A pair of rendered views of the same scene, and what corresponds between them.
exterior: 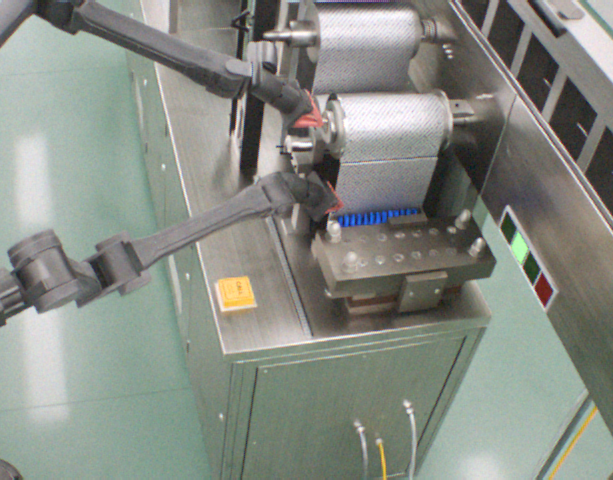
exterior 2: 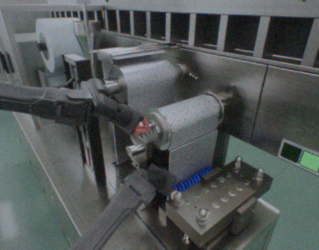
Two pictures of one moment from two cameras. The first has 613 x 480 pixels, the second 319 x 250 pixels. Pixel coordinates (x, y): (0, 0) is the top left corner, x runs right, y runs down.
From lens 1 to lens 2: 1.18 m
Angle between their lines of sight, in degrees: 20
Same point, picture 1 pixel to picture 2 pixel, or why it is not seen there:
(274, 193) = (140, 187)
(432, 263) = (244, 194)
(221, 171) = (85, 187)
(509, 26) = (233, 40)
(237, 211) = (117, 216)
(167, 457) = not seen: outside the picture
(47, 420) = not seen: outside the picture
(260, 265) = (134, 240)
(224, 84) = (71, 111)
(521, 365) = not seen: hidden behind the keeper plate
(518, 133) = (278, 88)
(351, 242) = (191, 201)
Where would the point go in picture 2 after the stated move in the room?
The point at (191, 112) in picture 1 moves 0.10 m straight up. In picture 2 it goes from (58, 161) to (53, 145)
